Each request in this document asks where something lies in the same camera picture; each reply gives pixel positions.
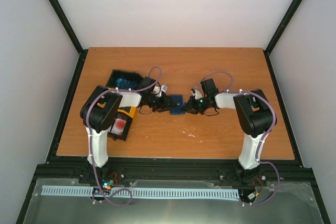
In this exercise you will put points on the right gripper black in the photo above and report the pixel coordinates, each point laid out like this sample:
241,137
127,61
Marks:
190,107

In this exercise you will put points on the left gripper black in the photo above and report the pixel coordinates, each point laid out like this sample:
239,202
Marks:
164,106

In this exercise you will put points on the blue leather card holder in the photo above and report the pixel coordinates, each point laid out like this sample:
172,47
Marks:
176,104

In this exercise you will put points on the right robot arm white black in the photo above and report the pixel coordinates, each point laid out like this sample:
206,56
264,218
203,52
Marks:
256,119

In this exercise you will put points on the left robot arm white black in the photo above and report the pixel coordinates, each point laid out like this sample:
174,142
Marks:
97,130

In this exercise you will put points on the yellow bin with dark cards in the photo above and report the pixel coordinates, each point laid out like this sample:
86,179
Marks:
130,111

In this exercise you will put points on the blue card stack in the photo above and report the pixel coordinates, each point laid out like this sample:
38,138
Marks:
123,83

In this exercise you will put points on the red white card stack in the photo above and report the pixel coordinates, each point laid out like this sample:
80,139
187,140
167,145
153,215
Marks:
118,127

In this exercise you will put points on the black bin with red cards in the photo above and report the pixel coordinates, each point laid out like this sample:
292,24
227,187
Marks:
126,129

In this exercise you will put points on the black bin with blue cards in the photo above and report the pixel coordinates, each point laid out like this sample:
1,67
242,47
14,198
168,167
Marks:
123,74

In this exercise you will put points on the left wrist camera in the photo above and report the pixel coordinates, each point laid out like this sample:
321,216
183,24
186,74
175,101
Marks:
159,90

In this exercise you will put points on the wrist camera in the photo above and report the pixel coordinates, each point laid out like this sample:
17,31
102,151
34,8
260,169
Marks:
196,93
159,90

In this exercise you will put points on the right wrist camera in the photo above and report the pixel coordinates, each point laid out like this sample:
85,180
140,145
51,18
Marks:
196,93

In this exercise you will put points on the black aluminium frame rail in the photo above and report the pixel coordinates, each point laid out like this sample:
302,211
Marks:
128,170

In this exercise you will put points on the light blue cable duct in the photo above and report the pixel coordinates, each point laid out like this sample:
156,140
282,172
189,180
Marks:
146,193

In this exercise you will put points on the right frame post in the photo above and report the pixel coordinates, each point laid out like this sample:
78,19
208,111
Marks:
289,14

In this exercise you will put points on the frame post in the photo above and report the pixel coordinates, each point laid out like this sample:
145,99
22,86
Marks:
66,25
289,14

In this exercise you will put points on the left frame post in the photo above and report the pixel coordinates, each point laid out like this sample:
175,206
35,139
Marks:
66,25

